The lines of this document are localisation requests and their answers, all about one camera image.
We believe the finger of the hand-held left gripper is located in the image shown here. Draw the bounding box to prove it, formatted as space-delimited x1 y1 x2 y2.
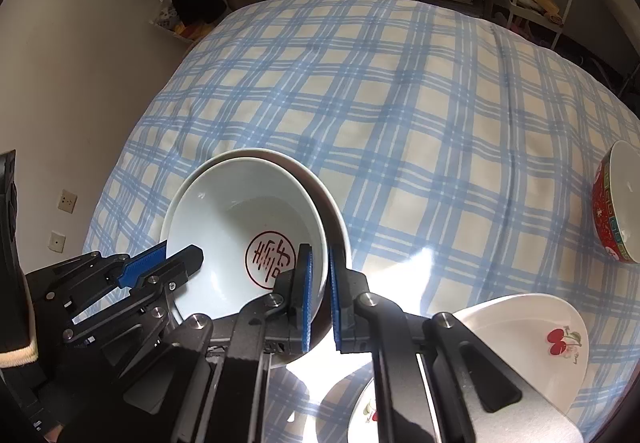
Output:
27 242 169 324
62 245 206 349

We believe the white box of clutter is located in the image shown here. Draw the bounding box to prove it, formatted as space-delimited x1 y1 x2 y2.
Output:
150 0 221 41

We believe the red patterned bowl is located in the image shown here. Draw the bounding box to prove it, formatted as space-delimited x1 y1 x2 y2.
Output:
167 157 329 319
591 140 640 265
162 148 352 369

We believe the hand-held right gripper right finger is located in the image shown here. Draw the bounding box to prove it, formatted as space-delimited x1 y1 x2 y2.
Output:
327 245 585 443

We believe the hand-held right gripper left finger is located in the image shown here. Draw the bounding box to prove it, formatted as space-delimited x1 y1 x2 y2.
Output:
122 243 316 443

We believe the blue plaid blanket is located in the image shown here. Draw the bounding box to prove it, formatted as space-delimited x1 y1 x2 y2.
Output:
82 0 640 443

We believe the white cherry plate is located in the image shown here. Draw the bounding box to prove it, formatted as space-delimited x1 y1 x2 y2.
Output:
452 293 588 416
320 363 383 443

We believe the black cloth cream trim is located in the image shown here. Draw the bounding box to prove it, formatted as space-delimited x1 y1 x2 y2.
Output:
0 150 40 369

